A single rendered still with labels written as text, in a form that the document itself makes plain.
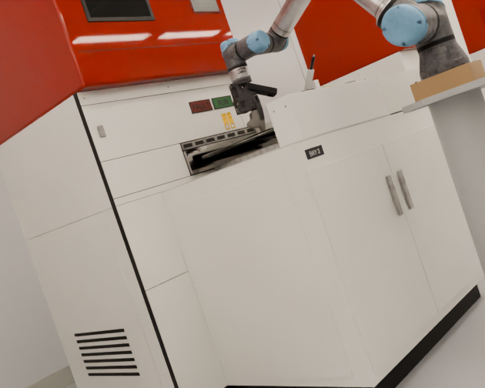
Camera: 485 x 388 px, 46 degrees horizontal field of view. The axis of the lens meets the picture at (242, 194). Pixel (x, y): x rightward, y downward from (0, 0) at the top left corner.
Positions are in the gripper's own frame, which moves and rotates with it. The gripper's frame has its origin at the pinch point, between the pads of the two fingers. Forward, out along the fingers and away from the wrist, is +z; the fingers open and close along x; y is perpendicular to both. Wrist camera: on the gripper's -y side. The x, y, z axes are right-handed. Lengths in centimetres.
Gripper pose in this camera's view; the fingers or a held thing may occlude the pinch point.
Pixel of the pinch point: (264, 129)
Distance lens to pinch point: 215.5
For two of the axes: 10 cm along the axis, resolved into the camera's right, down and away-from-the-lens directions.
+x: 2.3, -0.6, -9.7
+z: 3.2, 9.5, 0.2
